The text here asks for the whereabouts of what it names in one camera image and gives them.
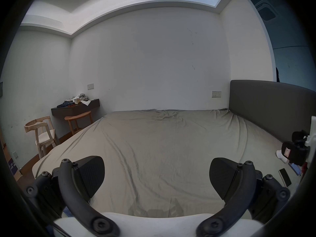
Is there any brown wooden chair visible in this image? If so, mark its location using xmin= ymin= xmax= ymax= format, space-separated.
xmin=64 ymin=111 xmax=94 ymax=136

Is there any blue-screen phone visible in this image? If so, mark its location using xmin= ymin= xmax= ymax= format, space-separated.
xmin=288 ymin=162 xmax=302 ymax=176

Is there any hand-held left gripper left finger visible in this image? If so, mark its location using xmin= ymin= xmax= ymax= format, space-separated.
xmin=26 ymin=156 xmax=120 ymax=237

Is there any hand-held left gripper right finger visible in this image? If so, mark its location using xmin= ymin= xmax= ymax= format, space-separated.
xmin=196 ymin=158 xmax=291 ymax=237

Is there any dark wall desk with clutter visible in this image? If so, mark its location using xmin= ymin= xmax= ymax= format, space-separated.
xmin=51 ymin=93 xmax=100 ymax=119

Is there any small white object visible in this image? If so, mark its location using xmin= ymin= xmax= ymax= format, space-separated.
xmin=276 ymin=150 xmax=289 ymax=164

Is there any pale wooden chair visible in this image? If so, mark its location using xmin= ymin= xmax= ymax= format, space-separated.
xmin=24 ymin=116 xmax=60 ymax=157

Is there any black phone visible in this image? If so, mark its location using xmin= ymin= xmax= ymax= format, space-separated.
xmin=278 ymin=168 xmax=292 ymax=188

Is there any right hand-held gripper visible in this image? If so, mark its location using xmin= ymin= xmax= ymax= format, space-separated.
xmin=282 ymin=116 xmax=316 ymax=166

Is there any bed with beige sheet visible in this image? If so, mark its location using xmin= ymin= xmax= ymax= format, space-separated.
xmin=32 ymin=109 xmax=301 ymax=218

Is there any grey padded headboard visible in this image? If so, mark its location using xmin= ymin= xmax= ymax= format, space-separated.
xmin=229 ymin=80 xmax=316 ymax=145

